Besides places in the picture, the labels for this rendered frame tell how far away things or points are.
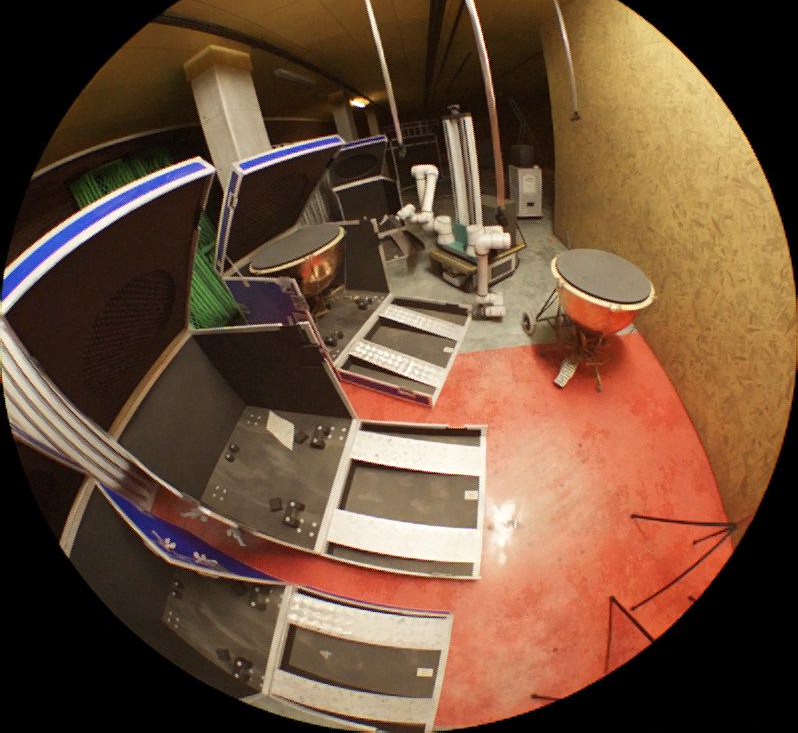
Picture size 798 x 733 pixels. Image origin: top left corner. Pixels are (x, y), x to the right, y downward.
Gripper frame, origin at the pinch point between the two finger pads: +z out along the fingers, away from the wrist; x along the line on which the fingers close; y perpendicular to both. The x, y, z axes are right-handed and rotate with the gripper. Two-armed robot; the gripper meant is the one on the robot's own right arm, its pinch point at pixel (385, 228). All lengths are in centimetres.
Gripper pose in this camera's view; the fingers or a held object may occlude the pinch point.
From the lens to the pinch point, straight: 257.4
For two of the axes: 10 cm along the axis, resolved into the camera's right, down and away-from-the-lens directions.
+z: -7.3, 6.9, -0.1
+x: 6.0, 6.4, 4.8
